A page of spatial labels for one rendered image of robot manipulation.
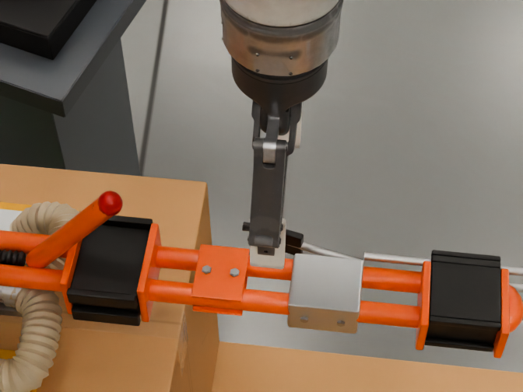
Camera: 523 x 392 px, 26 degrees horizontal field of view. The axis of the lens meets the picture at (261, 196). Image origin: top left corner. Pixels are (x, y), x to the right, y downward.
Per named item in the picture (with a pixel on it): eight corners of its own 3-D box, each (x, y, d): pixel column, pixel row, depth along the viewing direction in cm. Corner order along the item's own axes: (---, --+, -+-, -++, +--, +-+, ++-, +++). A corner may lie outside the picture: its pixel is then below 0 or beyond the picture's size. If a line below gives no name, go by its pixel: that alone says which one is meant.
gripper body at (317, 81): (238, -6, 89) (240, 74, 96) (223, 75, 84) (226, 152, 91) (334, 3, 88) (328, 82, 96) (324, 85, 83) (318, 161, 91)
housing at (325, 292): (286, 330, 113) (287, 307, 110) (293, 273, 117) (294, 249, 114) (356, 337, 113) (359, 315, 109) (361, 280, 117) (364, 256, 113)
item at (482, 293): (415, 350, 111) (420, 325, 107) (418, 286, 116) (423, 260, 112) (500, 358, 111) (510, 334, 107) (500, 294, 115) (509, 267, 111)
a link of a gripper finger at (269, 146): (293, 91, 91) (289, 99, 85) (288, 155, 92) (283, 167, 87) (264, 88, 91) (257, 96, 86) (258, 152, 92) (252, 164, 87)
